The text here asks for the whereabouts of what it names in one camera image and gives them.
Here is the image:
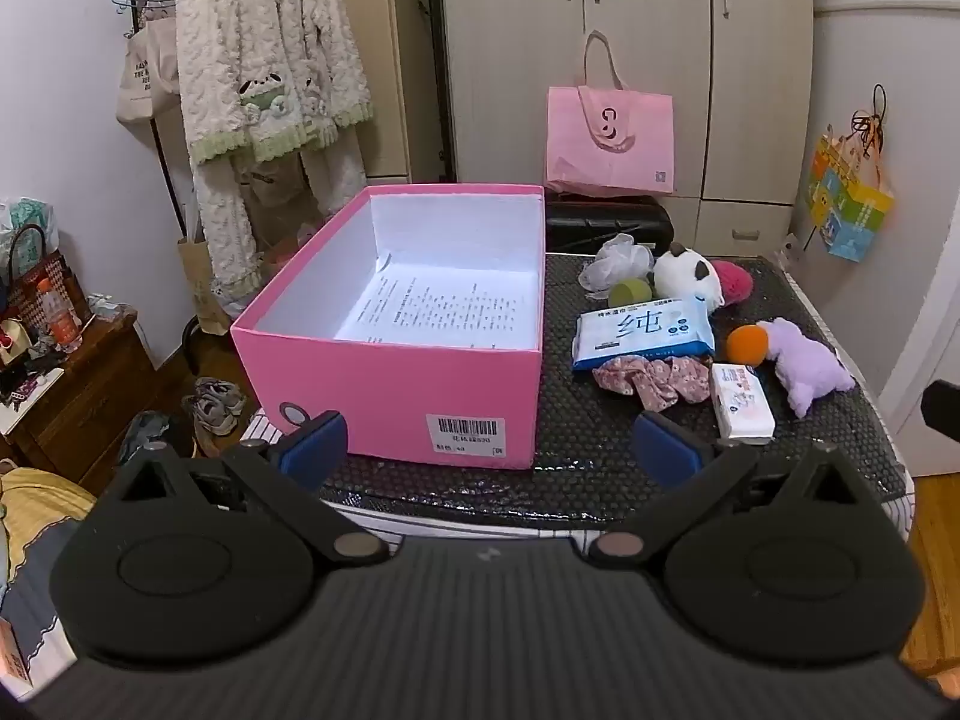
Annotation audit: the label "cream knitted cardigan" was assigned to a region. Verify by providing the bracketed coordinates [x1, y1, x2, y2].
[176, 0, 373, 317]

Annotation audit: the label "beige wardrobe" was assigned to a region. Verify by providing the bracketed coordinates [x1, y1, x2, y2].
[320, 0, 815, 257]

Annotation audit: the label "printed paper sheet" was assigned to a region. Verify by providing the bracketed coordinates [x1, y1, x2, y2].
[335, 263, 542, 351]

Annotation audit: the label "black woven table mat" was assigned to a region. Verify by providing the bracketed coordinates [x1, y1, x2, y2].
[245, 252, 910, 530]

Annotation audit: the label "beige canvas tote bag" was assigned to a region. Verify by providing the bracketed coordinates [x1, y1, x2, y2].
[116, 0, 179, 125]

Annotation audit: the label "white mesh bath pouf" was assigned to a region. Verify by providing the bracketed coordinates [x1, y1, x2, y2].
[578, 232, 654, 299]

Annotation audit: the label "purple plush toy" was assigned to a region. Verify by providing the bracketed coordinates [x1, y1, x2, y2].
[758, 317, 856, 418]

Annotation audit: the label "pink paper shopping bag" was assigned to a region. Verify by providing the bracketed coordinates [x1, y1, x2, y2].
[544, 29, 675, 199]

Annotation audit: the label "pink cardboard storage box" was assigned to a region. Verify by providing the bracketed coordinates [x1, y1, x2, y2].
[231, 184, 545, 468]

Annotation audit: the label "white plush toy brown ears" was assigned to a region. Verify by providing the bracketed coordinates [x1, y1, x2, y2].
[652, 241, 726, 314]

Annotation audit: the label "wooden side cabinet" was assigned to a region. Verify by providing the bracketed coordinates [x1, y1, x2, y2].
[2, 307, 160, 494]

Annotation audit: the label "magenta fluffy pompom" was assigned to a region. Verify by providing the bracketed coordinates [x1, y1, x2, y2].
[713, 260, 754, 305]

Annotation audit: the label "small white tissue pack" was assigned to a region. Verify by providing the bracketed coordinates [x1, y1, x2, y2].
[711, 362, 776, 445]

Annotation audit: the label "pink floral scrunchie cloth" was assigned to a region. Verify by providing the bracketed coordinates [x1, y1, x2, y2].
[592, 356, 711, 413]

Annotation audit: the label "black suitcase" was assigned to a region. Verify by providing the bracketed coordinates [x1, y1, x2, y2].
[545, 193, 674, 257]

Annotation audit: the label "green egg-shaped sponge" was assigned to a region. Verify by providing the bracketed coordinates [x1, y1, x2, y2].
[608, 278, 654, 309]

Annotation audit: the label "orange foam ball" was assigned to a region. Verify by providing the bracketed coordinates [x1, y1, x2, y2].
[724, 323, 770, 367]

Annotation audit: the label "blue white wet wipes pack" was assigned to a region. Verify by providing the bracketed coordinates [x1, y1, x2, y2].
[571, 299, 716, 371]

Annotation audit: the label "grey sneakers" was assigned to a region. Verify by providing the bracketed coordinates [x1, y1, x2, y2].
[182, 377, 247, 437]

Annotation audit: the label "colourful gift bag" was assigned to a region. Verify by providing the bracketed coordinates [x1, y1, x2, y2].
[805, 85, 895, 263]

